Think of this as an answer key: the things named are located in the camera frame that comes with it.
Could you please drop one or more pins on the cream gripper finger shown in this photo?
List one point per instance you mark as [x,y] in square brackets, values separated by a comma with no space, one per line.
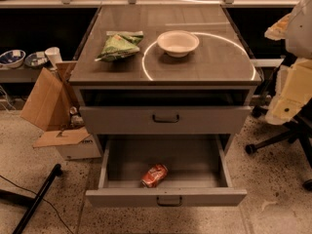
[278,31]
[293,90]

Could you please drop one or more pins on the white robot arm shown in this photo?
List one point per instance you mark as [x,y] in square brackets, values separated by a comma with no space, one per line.
[299,32]

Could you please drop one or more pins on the open lower drawer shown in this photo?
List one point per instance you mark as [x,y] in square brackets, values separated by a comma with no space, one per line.
[197,173]

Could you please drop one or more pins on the grey drawer cabinet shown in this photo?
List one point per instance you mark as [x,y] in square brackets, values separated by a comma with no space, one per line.
[217,73]

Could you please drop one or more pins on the closed upper drawer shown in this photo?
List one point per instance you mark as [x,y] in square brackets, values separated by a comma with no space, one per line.
[164,120]

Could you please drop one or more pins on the black office chair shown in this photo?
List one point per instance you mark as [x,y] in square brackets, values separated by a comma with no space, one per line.
[299,127]

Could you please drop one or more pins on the white bowl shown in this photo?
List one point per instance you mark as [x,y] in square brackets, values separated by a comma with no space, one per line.
[178,43]

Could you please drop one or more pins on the green chip bag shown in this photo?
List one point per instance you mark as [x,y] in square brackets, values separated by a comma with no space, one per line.
[120,45]

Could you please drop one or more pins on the white paper cup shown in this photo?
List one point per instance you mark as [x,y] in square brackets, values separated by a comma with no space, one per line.
[53,54]

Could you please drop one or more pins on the brown cardboard box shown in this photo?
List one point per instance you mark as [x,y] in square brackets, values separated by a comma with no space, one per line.
[53,107]

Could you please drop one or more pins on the small dark bowl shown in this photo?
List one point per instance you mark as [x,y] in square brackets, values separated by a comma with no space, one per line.
[36,60]

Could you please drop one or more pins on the blue patterned bowl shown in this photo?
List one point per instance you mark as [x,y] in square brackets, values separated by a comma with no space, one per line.
[12,59]

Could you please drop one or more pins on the black stand leg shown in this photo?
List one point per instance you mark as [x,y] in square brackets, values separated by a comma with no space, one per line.
[30,203]

